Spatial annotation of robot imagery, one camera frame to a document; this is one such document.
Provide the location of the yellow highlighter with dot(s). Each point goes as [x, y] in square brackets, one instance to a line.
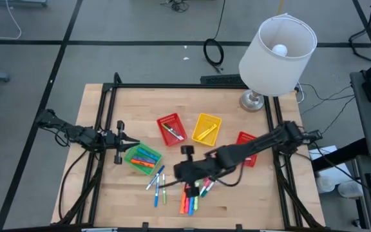
[210, 135]
[205, 131]

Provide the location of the white light bulb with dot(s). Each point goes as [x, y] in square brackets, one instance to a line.
[279, 50]

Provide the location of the black corner clamp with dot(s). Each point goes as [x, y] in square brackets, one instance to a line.
[117, 79]

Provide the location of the black table clamp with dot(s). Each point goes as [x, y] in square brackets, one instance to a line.
[145, 226]
[238, 227]

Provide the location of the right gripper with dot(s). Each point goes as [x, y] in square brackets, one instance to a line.
[196, 170]

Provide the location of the white roll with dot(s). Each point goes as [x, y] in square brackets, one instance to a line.
[349, 189]

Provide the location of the red plastic basket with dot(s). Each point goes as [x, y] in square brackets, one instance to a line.
[172, 117]
[245, 137]

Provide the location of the white cup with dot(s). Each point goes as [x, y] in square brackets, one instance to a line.
[324, 184]

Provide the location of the green plastic basket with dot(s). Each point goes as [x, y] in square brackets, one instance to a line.
[144, 170]

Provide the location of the pink highlighter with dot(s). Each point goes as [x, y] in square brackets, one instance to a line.
[187, 206]

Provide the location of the silver aluminium bracket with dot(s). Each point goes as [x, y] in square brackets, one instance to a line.
[100, 230]
[274, 230]

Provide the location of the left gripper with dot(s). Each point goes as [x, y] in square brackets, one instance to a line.
[113, 141]

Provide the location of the table lamp white shade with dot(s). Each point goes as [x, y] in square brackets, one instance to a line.
[269, 77]

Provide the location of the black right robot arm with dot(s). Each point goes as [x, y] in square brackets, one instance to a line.
[253, 146]

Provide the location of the purple highlighter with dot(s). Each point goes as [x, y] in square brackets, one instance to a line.
[144, 160]

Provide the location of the black bar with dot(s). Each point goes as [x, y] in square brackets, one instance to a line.
[340, 154]

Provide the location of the grey stand base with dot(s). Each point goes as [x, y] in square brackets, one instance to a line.
[19, 2]

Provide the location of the yellow plastic basket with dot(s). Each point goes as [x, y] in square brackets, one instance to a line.
[201, 120]

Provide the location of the light green highlighter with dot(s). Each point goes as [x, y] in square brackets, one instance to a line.
[196, 203]

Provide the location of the black power strip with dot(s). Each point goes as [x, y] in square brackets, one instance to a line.
[222, 80]

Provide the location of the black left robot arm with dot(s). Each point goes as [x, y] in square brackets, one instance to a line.
[72, 132]

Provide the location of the orange highlighter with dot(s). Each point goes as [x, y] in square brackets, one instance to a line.
[142, 163]
[182, 204]

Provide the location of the blue highlighter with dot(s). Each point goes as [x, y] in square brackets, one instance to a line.
[191, 207]
[148, 154]

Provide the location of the white marker pink cap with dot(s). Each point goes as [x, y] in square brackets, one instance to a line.
[203, 188]

